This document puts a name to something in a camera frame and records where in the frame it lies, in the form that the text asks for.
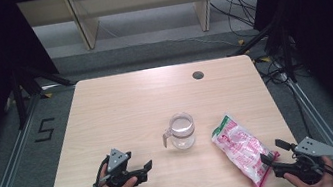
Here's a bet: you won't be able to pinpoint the black cable bundle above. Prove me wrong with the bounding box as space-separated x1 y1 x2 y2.
208 0 268 43

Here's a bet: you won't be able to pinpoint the clear plastic jar with lid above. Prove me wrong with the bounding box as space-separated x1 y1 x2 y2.
158 110 199 154

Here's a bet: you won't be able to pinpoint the black floor cables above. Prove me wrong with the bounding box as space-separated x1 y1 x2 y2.
253 49 326 146

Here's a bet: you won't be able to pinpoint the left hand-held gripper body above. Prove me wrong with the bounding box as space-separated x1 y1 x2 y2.
100 144 140 187

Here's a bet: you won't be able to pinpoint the black metal stand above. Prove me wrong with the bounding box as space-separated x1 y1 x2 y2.
7 56 83 131
224 15 299 93

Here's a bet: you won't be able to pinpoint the pink and white bag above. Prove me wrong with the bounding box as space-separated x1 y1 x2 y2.
208 106 286 187

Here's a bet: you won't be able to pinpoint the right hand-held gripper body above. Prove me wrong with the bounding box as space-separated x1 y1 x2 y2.
268 132 333 187

